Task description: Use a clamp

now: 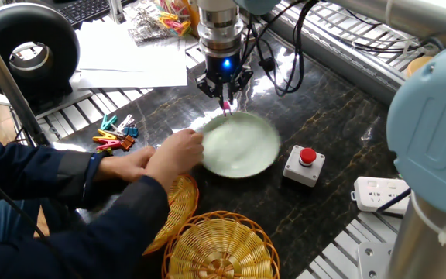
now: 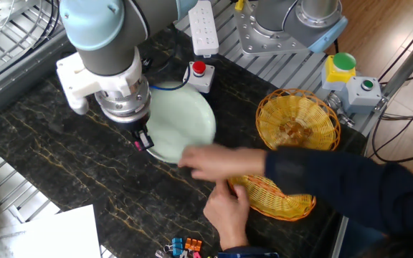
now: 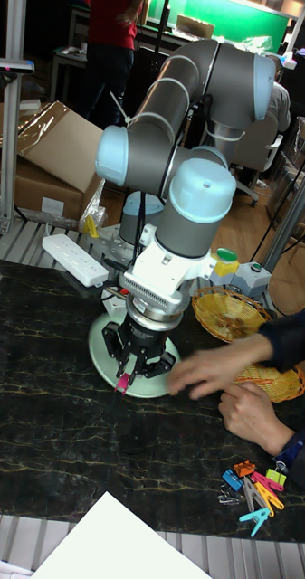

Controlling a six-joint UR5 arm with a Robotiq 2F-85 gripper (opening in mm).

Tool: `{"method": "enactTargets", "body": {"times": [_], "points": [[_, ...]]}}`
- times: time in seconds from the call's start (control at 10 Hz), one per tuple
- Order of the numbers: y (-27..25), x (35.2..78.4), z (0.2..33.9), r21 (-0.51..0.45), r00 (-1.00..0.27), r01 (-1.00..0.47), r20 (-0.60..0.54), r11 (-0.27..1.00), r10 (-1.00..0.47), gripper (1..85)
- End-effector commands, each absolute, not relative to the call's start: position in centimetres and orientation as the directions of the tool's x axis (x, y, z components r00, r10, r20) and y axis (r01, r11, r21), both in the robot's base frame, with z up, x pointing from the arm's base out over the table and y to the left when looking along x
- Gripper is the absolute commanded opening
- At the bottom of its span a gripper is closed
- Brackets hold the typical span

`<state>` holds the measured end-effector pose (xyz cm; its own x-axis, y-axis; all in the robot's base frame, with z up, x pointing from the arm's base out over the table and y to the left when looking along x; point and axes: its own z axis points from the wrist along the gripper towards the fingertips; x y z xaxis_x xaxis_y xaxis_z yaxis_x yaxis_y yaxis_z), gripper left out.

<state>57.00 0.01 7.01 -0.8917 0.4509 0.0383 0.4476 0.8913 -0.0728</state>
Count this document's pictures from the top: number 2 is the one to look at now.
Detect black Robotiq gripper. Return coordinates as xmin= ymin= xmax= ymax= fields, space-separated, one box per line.
xmin=118 ymin=116 xmax=156 ymax=151

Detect pale green plate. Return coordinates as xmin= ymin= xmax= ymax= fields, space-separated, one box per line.
xmin=144 ymin=81 xmax=217 ymax=165

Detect oval yellow wicker basket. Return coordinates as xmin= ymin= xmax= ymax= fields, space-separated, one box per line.
xmin=227 ymin=174 xmax=317 ymax=222

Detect person's left forearm dark sleeve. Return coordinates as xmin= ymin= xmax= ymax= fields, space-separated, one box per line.
xmin=216 ymin=232 xmax=280 ymax=258

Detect person's right forearm dark sleeve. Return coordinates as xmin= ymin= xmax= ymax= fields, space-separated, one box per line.
xmin=263 ymin=145 xmax=413 ymax=236

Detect person's right hand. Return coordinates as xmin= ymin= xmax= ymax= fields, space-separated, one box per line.
xmin=176 ymin=143 xmax=267 ymax=182

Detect person's left hand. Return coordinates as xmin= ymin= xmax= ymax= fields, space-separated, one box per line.
xmin=202 ymin=180 xmax=251 ymax=237

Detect grey box red button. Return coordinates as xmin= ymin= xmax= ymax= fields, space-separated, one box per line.
xmin=182 ymin=60 xmax=216 ymax=95

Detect orange binder clip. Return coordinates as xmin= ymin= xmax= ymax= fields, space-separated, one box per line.
xmin=185 ymin=237 xmax=204 ymax=252

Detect white paper sheets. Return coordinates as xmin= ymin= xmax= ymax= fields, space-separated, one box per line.
xmin=11 ymin=204 xmax=103 ymax=258

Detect white power strip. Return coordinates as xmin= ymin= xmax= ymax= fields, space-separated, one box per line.
xmin=187 ymin=0 xmax=220 ymax=58

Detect round yellow wicker basket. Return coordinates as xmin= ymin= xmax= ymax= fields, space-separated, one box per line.
xmin=255 ymin=88 xmax=342 ymax=151

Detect silver perforated mounting plate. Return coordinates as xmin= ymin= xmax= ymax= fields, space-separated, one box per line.
xmin=0 ymin=0 xmax=41 ymax=27

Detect yellow box green mushroom button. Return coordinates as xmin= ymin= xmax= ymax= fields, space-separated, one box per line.
xmin=321 ymin=52 xmax=357 ymax=91

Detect grey box small green button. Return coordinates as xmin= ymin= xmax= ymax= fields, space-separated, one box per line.
xmin=341 ymin=76 xmax=383 ymax=115

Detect person's blue jeans leg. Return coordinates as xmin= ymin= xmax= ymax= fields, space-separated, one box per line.
xmin=337 ymin=216 xmax=386 ymax=258

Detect person's dark-haired head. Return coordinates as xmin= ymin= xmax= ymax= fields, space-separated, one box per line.
xmin=355 ymin=231 xmax=413 ymax=258

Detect blue cable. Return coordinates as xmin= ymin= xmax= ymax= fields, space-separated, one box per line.
xmin=148 ymin=63 xmax=192 ymax=92

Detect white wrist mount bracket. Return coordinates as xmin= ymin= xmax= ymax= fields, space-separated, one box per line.
xmin=55 ymin=46 xmax=143 ymax=115

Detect grey aluminium frame beam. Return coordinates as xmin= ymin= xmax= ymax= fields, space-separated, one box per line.
xmin=0 ymin=28 xmax=77 ymax=126

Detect black cable bundle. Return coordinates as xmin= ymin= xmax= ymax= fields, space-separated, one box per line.
xmin=30 ymin=0 xmax=62 ymax=44

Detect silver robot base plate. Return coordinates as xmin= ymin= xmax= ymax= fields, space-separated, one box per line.
xmin=233 ymin=0 xmax=310 ymax=57

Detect silver metal clamp bracket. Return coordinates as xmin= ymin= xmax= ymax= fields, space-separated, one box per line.
xmin=326 ymin=92 xmax=356 ymax=128

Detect black floor cable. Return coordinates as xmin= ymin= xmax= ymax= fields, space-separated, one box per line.
xmin=366 ymin=93 xmax=413 ymax=164

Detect aluminium frame post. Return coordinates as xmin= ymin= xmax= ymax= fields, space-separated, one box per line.
xmin=373 ymin=24 xmax=413 ymax=108

